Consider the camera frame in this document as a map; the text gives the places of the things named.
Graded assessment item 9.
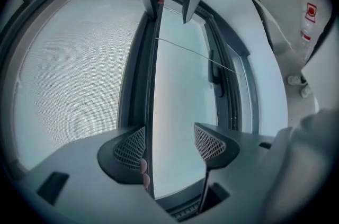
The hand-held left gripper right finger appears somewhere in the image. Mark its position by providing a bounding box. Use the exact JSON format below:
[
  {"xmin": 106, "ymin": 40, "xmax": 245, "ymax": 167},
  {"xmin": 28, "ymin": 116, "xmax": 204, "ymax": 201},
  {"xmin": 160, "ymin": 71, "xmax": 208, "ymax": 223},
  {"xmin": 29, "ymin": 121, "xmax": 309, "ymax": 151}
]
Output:
[{"xmin": 194, "ymin": 122, "xmax": 241, "ymax": 170}]

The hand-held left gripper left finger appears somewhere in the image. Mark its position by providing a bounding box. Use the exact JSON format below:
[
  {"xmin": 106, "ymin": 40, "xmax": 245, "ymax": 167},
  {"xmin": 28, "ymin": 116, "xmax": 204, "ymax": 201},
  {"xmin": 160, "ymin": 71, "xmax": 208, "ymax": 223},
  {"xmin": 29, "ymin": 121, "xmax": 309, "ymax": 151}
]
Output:
[{"xmin": 97, "ymin": 126, "xmax": 147, "ymax": 188}]

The dark framed window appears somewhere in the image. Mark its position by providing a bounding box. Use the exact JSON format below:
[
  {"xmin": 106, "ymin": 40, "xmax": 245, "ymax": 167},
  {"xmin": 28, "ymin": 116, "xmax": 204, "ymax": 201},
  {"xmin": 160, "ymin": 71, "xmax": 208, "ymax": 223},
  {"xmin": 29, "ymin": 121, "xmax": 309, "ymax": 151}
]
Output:
[{"xmin": 0, "ymin": 0, "xmax": 262, "ymax": 221}]

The person's grey clothing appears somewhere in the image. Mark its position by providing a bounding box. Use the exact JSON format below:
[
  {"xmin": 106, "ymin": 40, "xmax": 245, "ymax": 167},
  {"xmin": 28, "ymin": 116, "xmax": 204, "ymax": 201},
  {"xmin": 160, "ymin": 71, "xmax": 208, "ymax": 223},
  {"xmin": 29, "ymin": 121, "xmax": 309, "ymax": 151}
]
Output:
[{"xmin": 261, "ymin": 109, "xmax": 339, "ymax": 224}]

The thin pull cord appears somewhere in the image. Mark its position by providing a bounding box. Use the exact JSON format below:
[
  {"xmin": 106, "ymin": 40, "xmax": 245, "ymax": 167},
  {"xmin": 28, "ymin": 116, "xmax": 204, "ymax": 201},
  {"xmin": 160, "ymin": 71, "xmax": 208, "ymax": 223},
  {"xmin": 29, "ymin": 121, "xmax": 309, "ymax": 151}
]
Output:
[{"xmin": 155, "ymin": 37, "xmax": 242, "ymax": 76}]

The dark window handle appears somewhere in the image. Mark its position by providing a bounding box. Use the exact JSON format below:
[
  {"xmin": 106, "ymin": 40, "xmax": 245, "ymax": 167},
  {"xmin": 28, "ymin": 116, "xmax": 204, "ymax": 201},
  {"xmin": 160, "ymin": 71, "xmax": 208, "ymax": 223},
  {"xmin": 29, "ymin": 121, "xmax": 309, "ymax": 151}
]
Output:
[{"xmin": 208, "ymin": 49, "xmax": 225, "ymax": 98}]

